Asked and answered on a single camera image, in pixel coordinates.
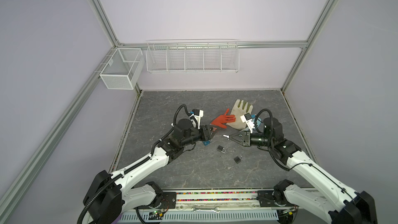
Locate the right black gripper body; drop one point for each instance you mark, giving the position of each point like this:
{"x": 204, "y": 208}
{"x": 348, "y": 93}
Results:
{"x": 259, "y": 140}

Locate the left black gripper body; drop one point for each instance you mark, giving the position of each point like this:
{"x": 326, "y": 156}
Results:
{"x": 195, "y": 136}

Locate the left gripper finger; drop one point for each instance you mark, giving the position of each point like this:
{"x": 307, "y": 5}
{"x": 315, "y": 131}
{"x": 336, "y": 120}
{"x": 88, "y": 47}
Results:
{"x": 209, "y": 129}
{"x": 207, "y": 137}

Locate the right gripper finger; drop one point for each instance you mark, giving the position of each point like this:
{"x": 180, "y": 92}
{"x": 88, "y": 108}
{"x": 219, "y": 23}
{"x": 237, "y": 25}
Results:
{"x": 242, "y": 142}
{"x": 240, "y": 135}

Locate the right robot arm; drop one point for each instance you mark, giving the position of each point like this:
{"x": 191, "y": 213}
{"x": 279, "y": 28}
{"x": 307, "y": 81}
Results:
{"x": 337, "y": 204}

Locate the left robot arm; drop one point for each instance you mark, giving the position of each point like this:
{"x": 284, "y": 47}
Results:
{"x": 111, "y": 194}

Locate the teal garden trowel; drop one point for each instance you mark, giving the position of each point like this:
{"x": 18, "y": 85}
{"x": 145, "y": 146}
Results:
{"x": 251, "y": 127}

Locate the beige cloth glove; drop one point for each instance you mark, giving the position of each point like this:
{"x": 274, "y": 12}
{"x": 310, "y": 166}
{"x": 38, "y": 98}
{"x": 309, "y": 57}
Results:
{"x": 240, "y": 108}

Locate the red rubber glove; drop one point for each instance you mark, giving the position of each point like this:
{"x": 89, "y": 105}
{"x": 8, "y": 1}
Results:
{"x": 222, "y": 120}

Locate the dark padlock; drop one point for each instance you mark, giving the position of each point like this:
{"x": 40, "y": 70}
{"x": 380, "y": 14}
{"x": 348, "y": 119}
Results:
{"x": 238, "y": 159}

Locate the silver wrench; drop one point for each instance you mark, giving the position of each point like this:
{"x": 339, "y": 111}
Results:
{"x": 201, "y": 209}

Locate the white mesh box basket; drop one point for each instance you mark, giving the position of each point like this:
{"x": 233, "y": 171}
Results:
{"x": 122, "y": 70}

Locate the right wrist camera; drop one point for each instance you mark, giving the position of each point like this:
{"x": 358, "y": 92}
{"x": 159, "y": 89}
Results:
{"x": 247, "y": 118}

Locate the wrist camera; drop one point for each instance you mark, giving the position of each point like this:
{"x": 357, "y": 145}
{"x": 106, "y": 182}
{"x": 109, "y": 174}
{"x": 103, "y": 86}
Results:
{"x": 247, "y": 118}
{"x": 197, "y": 115}

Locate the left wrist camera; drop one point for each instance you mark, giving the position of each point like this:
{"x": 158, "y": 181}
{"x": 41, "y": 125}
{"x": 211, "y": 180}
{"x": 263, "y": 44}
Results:
{"x": 197, "y": 115}

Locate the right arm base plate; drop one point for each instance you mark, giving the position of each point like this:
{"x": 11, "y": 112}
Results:
{"x": 266, "y": 198}

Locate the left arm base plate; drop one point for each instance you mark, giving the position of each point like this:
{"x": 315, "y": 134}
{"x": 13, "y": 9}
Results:
{"x": 164, "y": 200}

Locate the white wire shelf basket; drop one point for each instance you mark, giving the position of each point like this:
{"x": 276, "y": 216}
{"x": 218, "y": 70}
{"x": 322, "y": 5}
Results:
{"x": 193, "y": 56}

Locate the white slotted cable duct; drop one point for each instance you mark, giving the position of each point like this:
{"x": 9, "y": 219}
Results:
{"x": 176, "y": 217}

